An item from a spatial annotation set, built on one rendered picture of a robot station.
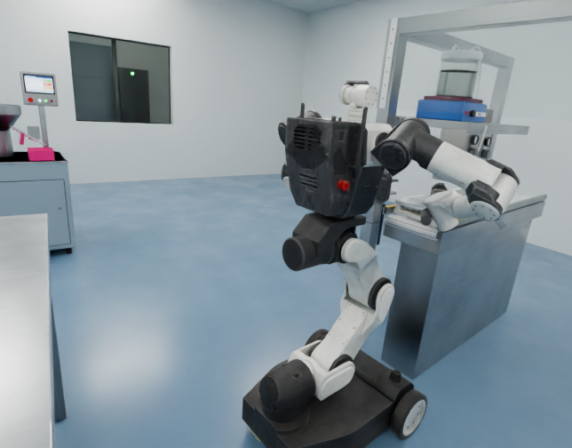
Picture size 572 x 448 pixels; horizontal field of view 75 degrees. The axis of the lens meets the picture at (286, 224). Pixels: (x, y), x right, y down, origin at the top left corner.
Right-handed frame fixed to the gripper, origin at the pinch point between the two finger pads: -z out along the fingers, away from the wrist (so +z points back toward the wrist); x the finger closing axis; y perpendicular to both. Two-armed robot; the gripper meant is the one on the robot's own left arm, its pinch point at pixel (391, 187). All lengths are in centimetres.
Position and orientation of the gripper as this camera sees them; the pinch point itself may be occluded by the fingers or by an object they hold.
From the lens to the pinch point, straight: 168.1
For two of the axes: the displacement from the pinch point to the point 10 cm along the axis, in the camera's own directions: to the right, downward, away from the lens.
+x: -0.6, 9.5, 3.1
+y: 5.3, 2.9, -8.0
